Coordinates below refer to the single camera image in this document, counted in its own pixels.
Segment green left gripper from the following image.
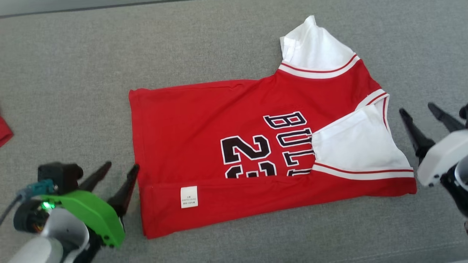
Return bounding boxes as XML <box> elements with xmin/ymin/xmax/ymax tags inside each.
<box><xmin>38</xmin><ymin>161</ymin><xmax>140</xmax><ymax>249</ymax></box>

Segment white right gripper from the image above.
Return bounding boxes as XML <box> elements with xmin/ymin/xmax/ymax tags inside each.
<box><xmin>399</xmin><ymin>103</ymin><xmax>468</xmax><ymax>187</ymax></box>

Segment red Bulls jersey shirt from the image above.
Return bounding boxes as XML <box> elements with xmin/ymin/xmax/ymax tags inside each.
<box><xmin>129</xmin><ymin>15</ymin><xmax>417</xmax><ymax>240</ymax></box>

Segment red shorts white stripes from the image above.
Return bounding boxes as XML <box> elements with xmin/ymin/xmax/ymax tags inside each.
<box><xmin>0</xmin><ymin>115</ymin><xmax>14</xmax><ymax>148</ymax></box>

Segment teal plug black cable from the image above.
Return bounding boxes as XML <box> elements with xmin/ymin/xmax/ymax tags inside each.
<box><xmin>0</xmin><ymin>179</ymin><xmax>55</xmax><ymax>227</ymax></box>

